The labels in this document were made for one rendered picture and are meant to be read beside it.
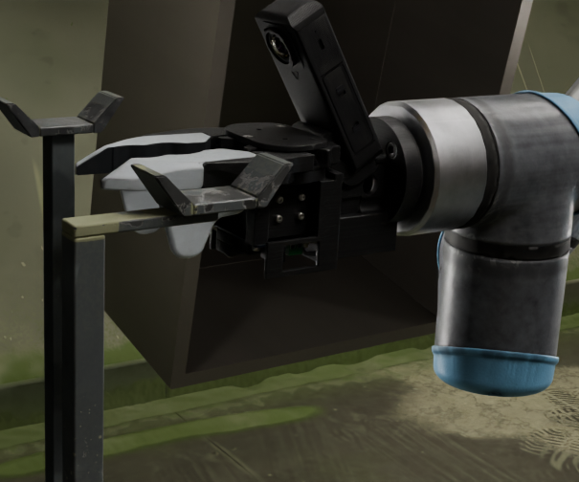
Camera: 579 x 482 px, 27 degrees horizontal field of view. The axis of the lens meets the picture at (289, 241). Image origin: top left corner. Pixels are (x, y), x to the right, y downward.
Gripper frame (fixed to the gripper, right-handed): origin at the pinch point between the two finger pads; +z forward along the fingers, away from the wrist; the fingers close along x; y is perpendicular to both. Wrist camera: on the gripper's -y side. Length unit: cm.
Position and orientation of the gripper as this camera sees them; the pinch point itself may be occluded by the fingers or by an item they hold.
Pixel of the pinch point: (110, 162)
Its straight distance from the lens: 69.0
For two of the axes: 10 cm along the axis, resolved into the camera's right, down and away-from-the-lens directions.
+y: -0.5, 9.6, 2.8
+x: -5.4, -2.6, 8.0
